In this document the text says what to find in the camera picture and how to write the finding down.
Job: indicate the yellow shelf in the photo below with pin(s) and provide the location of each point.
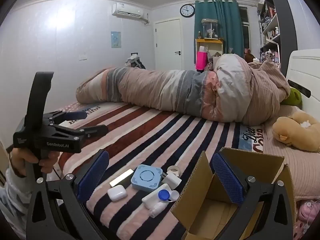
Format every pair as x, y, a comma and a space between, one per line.
208, 41

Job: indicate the round wall clock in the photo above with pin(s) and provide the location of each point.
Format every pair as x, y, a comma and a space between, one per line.
187, 10

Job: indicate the blue wall poster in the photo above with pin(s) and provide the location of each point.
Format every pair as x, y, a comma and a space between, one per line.
115, 39

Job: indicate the black bookshelf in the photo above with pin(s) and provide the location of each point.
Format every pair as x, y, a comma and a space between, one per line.
282, 17

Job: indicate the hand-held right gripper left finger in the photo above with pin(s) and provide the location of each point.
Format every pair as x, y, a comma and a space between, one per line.
92, 178

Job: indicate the green plush toy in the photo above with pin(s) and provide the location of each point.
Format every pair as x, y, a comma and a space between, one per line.
293, 97

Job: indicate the clear figure display case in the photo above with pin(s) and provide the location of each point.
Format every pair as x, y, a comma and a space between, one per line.
209, 29

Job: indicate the white tape roll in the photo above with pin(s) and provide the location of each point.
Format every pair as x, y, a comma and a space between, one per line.
178, 172

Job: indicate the beige ribbed bed sheet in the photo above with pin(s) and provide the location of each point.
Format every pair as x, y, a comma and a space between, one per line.
287, 166

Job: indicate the blue square device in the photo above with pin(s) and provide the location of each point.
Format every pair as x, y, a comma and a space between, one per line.
146, 177

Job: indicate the white headboard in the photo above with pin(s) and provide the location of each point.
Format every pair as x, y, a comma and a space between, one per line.
305, 67

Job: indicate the striped blanket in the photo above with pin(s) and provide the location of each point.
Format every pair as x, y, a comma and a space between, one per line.
155, 135

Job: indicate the white bottle with blue cap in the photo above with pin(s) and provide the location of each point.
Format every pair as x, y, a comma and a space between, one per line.
152, 198

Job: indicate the blue capped lens case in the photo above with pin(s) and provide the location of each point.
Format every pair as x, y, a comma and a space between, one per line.
164, 195

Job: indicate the dark bag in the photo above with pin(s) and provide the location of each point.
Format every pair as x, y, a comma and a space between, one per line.
135, 61

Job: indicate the small white bottle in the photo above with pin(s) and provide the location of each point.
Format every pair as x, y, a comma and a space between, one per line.
157, 208

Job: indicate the white air conditioner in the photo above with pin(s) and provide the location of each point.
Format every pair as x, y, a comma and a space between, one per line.
127, 10

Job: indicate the teal curtain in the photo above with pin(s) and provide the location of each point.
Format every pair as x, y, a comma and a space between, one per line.
225, 30

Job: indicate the pink box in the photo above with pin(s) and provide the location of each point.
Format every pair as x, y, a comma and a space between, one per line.
201, 61

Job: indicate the pink and grey quilt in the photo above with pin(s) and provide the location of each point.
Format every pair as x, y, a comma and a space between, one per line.
162, 90

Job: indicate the brown plush toy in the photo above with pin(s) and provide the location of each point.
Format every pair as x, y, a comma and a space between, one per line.
290, 130

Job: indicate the white charger adapter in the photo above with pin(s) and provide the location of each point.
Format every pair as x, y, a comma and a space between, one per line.
172, 181

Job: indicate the person's left forearm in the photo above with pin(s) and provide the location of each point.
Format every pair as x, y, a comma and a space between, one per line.
15, 195

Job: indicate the brown cardboard box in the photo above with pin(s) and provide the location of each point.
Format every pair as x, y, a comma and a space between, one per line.
200, 180

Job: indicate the window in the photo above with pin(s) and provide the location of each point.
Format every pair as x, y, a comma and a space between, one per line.
245, 30

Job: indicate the white earbuds case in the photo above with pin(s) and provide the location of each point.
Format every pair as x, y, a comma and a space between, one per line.
117, 193

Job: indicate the pink plush toy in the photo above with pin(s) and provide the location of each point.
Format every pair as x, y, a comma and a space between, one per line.
307, 211

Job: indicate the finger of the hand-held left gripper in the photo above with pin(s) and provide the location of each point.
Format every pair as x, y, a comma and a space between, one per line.
76, 115
95, 130

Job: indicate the silver rectangular bar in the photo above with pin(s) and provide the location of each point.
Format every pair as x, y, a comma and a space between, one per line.
121, 178

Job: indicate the white door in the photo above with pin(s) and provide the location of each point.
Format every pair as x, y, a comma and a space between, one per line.
167, 45

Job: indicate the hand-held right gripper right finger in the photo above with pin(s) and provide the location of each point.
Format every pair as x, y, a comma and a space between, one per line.
228, 182

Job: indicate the person's left hand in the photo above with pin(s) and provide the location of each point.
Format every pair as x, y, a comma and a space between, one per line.
20, 158

